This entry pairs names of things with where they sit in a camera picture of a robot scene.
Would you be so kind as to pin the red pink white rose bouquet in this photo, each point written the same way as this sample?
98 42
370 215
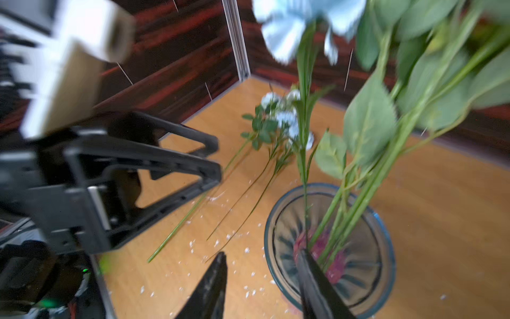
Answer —
434 62

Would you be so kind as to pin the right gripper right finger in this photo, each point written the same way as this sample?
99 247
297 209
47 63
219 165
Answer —
318 297

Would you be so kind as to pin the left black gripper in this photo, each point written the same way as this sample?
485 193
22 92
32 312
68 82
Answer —
88 190

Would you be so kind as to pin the light blue carnation stem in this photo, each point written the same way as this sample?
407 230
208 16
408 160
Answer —
247 187
288 29
259 199

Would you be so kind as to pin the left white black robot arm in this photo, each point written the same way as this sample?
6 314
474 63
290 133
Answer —
33 274

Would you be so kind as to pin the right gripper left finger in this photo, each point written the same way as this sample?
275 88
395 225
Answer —
208 298

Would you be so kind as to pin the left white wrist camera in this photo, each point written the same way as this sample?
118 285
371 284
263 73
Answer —
63 46

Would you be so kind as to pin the blue white flower spray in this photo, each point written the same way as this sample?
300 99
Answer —
270 102

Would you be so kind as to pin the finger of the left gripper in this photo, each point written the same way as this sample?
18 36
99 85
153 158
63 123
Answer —
136 146

